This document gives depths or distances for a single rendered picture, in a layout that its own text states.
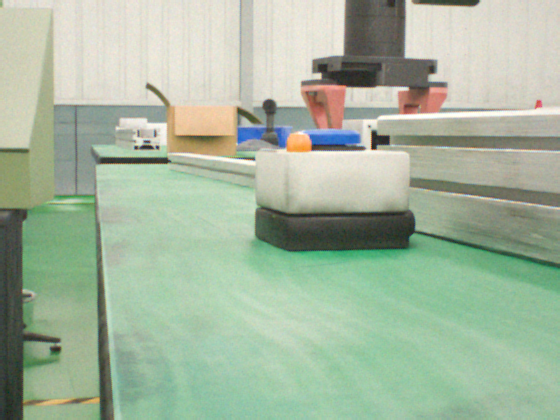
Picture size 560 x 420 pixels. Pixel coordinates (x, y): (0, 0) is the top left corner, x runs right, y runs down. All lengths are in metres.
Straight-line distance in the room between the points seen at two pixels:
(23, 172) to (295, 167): 0.39
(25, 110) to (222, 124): 2.03
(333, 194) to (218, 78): 11.29
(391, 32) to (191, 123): 2.08
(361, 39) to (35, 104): 0.31
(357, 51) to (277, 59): 11.10
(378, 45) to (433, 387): 0.64
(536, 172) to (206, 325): 0.26
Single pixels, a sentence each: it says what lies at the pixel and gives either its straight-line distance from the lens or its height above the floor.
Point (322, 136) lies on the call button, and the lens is 0.62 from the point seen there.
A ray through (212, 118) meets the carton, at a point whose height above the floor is 0.89.
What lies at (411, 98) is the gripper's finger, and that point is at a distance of 0.95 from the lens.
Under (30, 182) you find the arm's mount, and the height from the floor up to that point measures 0.80.
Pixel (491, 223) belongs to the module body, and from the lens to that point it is 0.61.
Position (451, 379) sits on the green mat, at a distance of 0.30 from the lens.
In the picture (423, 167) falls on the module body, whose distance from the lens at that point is 0.70.
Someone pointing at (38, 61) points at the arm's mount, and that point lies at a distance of 1.01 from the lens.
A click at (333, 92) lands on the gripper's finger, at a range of 0.88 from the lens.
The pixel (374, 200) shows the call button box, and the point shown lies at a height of 0.81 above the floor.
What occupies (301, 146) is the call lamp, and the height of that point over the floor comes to 0.84.
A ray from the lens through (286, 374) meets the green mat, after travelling 0.30.
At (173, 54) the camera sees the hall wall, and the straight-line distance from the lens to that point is 11.85.
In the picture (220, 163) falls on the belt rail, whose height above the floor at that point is 0.80.
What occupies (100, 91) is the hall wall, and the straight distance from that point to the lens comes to 11.82.
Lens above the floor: 0.85
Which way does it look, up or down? 3 degrees down
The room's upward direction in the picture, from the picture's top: straight up
